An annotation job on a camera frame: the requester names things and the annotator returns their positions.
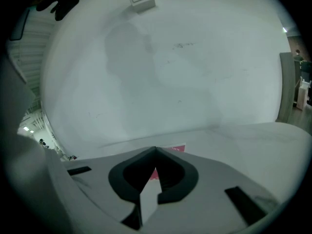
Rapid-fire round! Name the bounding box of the red sachet packet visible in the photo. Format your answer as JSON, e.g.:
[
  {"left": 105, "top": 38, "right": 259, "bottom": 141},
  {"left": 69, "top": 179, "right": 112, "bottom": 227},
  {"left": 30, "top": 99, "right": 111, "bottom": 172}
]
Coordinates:
[{"left": 150, "top": 142, "right": 187, "bottom": 181}]

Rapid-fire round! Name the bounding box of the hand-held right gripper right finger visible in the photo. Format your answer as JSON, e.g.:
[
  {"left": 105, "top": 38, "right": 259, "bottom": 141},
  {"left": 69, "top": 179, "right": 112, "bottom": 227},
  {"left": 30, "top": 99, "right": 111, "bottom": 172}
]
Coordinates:
[{"left": 145, "top": 146, "right": 281, "bottom": 234}]

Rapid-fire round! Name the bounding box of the grey wooden desk with shelf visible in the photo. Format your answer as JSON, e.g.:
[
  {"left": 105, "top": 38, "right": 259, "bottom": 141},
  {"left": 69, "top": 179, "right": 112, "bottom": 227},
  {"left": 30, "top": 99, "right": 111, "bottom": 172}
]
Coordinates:
[{"left": 275, "top": 52, "right": 312, "bottom": 136}]

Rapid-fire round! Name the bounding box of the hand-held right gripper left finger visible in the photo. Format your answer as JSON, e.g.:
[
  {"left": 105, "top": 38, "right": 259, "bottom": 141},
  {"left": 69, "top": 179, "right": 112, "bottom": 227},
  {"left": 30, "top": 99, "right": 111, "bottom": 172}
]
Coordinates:
[{"left": 62, "top": 146, "right": 157, "bottom": 231}]

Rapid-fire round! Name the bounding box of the black ceiling device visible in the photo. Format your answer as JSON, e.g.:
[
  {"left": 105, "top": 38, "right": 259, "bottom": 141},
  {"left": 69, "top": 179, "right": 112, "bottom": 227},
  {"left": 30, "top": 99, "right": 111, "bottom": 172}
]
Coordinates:
[{"left": 36, "top": 0, "right": 80, "bottom": 21}]

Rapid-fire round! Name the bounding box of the white wall junction box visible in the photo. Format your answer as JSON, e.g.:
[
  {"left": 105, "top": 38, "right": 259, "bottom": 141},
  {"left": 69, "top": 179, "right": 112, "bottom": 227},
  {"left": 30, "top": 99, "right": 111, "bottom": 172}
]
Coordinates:
[{"left": 128, "top": 0, "right": 156, "bottom": 12}]

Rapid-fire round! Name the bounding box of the long black-framed ceiling lamp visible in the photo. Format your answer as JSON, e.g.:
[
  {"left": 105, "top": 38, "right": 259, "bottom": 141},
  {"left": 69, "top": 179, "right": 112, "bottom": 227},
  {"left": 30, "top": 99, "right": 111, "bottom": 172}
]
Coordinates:
[{"left": 9, "top": 7, "right": 31, "bottom": 41}]

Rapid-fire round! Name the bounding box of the white oval marble table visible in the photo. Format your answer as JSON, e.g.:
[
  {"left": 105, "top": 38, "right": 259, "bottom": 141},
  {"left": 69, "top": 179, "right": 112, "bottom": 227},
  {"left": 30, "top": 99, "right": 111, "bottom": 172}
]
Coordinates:
[{"left": 97, "top": 121, "right": 312, "bottom": 202}]

